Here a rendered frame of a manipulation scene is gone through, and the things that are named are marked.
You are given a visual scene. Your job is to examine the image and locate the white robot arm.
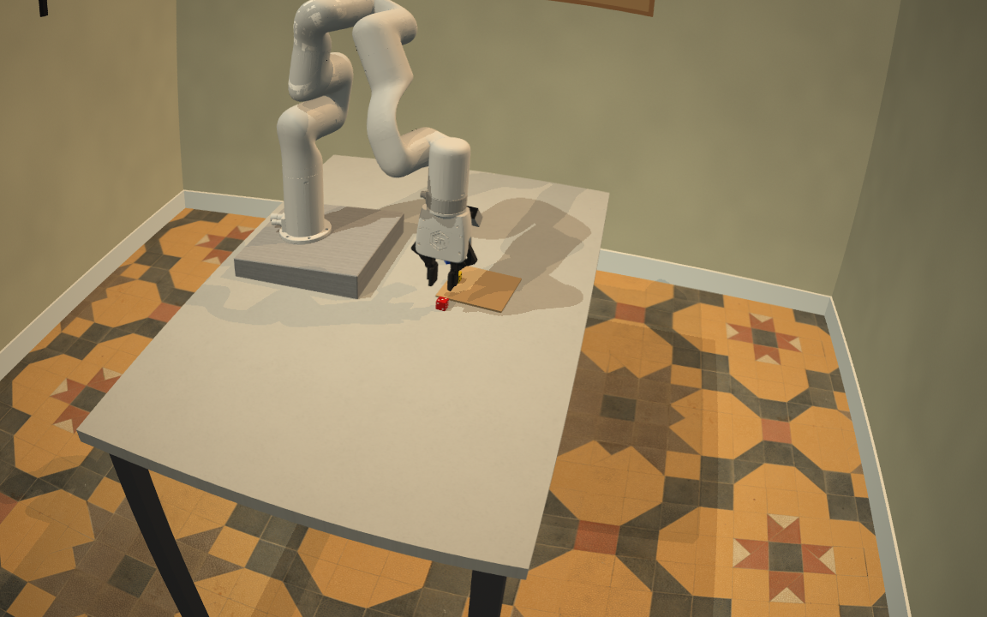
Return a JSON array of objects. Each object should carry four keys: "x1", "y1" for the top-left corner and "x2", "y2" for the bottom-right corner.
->
[{"x1": 270, "y1": 0, "x2": 483, "y2": 244}]

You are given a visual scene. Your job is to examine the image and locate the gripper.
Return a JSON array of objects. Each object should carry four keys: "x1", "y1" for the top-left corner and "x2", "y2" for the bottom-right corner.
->
[{"x1": 411, "y1": 203, "x2": 477, "y2": 291}]

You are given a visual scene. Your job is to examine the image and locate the orange mat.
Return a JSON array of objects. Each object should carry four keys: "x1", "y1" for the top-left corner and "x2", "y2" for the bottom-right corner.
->
[{"x1": 435, "y1": 267, "x2": 522, "y2": 313}]

